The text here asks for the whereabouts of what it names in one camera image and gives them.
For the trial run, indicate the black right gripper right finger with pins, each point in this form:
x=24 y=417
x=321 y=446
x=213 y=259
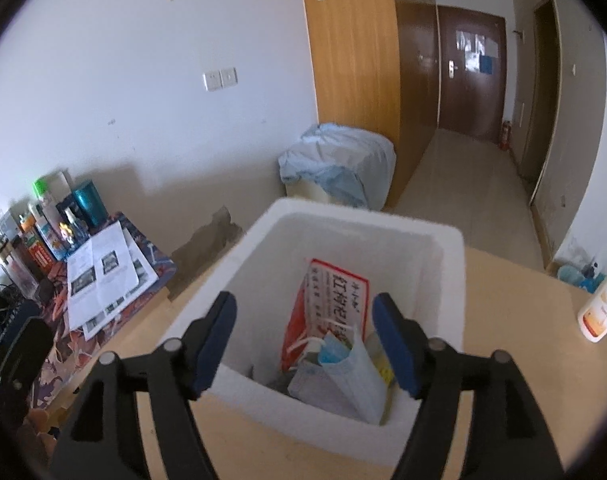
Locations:
x=429 y=371

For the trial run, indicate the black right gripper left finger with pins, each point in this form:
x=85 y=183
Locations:
x=179 y=371

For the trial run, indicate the blue surgical face mask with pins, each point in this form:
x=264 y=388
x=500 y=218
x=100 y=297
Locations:
x=330 y=369

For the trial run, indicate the clear plastic packet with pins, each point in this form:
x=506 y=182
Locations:
x=329 y=299

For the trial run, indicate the grey knitted sock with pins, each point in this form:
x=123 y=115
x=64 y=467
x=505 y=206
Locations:
x=276 y=380

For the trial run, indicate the patterned side table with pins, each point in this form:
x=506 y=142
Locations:
x=71 y=352

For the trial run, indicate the printed paper sheets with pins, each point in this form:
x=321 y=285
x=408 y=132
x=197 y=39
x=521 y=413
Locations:
x=104 y=276

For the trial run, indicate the dark thermos flask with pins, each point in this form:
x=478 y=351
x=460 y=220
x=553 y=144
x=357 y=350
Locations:
x=14 y=265

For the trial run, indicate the orange bottle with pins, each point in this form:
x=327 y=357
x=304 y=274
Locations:
x=34 y=243

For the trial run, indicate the white lotion pump bottle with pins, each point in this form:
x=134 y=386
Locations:
x=592 y=318

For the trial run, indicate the teal cup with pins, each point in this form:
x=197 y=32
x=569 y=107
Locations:
x=90 y=202

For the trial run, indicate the green capped spray bottle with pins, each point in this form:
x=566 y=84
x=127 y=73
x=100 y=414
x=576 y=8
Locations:
x=48 y=205

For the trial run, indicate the blue cloth covered bin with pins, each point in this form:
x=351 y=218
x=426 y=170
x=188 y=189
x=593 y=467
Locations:
x=352 y=165

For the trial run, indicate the red fire extinguisher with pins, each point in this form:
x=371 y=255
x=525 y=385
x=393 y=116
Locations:
x=505 y=135

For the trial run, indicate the brown entrance door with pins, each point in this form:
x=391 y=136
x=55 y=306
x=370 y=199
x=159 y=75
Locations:
x=473 y=72

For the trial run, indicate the wooden wardrobe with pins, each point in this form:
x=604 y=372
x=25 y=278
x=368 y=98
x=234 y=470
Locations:
x=375 y=66

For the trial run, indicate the white wall switch pair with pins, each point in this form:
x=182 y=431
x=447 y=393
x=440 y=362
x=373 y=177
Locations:
x=220 y=79

